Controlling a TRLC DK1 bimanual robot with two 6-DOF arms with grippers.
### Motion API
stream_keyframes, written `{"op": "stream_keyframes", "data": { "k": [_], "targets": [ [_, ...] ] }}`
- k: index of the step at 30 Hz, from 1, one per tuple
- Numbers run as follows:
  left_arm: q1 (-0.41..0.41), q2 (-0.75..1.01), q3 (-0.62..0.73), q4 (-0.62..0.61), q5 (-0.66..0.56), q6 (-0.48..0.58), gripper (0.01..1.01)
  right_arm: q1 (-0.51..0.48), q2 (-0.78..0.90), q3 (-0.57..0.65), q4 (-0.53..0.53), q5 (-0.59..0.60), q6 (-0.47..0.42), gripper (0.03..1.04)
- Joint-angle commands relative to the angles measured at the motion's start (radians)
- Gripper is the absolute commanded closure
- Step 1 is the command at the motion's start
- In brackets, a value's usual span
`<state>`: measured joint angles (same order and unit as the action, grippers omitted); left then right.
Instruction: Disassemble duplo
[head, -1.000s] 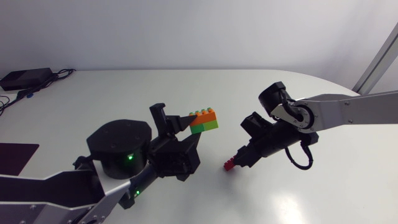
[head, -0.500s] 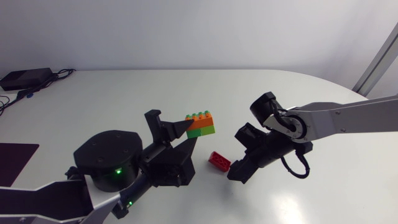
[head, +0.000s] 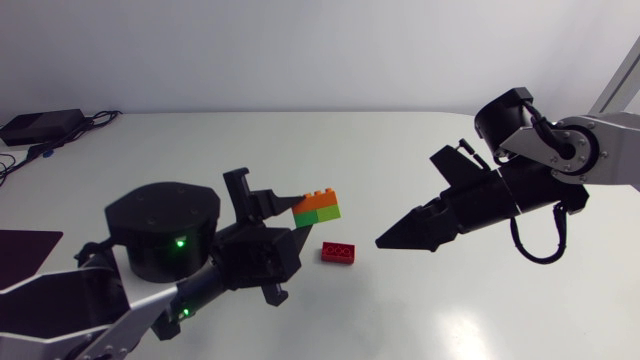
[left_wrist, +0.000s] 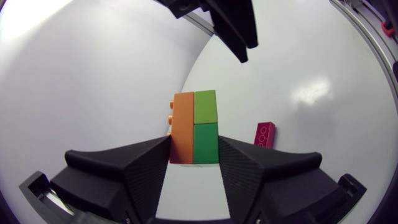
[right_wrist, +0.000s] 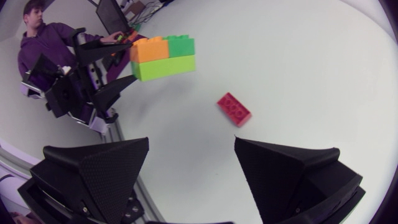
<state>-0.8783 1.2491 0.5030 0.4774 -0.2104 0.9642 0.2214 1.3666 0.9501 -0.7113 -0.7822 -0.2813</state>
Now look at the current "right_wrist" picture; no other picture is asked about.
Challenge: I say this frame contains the lime green toy brick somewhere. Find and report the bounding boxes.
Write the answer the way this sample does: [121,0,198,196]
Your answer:
[130,54,197,83]

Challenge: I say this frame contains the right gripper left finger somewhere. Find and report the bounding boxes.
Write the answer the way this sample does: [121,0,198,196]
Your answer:
[17,136,150,224]

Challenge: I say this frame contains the person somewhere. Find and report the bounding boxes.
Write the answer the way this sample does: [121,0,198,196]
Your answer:
[17,0,125,91]

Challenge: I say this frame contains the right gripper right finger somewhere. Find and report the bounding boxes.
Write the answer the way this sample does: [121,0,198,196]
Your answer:
[234,136,366,224]

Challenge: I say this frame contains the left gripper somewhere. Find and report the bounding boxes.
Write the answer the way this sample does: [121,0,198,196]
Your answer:
[45,40,138,119]

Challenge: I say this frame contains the dark green toy brick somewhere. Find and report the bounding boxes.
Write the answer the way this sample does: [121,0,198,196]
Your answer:
[163,34,196,58]

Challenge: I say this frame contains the pile of toy bricks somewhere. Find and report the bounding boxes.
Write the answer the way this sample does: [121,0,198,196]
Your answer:
[116,29,139,44]

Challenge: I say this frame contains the orange toy brick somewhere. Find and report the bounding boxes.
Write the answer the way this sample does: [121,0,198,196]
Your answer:
[129,36,170,64]

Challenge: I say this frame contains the red toy brick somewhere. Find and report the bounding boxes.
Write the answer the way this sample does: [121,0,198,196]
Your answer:
[216,91,252,128]

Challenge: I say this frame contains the dark screen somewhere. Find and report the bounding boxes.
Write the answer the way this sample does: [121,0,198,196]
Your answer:
[95,0,131,35]

